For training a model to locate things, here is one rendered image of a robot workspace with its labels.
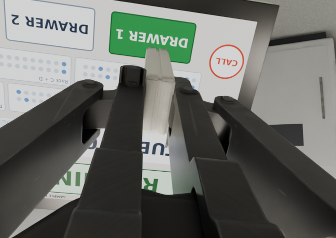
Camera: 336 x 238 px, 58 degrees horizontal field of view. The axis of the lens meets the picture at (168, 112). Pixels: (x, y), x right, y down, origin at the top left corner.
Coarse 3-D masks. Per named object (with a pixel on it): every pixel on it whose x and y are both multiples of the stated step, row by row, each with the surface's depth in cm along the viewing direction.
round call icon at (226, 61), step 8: (216, 48) 35; (224, 48) 35; (232, 48) 35; (240, 48) 35; (248, 48) 35; (216, 56) 35; (224, 56) 35; (232, 56) 35; (240, 56) 35; (208, 64) 35; (216, 64) 35; (224, 64) 35; (232, 64) 35; (240, 64) 35; (208, 72) 36; (216, 72) 36; (224, 72) 36; (232, 72) 36; (240, 72) 36; (232, 80) 36; (240, 80) 36
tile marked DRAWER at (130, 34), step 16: (112, 16) 33; (128, 16) 33; (144, 16) 33; (112, 32) 33; (128, 32) 33; (144, 32) 33; (160, 32) 33; (176, 32) 34; (192, 32) 34; (112, 48) 34; (128, 48) 34; (144, 48) 34; (176, 48) 34; (192, 48) 34
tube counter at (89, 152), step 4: (0, 120) 37; (4, 120) 37; (8, 120) 37; (0, 124) 37; (4, 124) 37; (96, 140) 38; (92, 144) 39; (96, 144) 39; (88, 148) 39; (92, 148) 39; (84, 152) 39; (88, 152) 39; (92, 152) 39; (84, 156) 39; (88, 156) 39; (92, 156) 39
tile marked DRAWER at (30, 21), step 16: (16, 0) 31; (32, 0) 31; (16, 16) 32; (32, 16) 32; (48, 16) 32; (64, 16) 32; (80, 16) 32; (16, 32) 33; (32, 32) 33; (48, 32) 33; (64, 32) 33; (80, 32) 33; (80, 48) 34
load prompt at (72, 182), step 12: (72, 168) 40; (84, 168) 40; (60, 180) 40; (72, 180) 41; (84, 180) 41; (144, 180) 41; (156, 180) 41; (168, 180) 42; (60, 192) 41; (72, 192) 41; (168, 192) 42
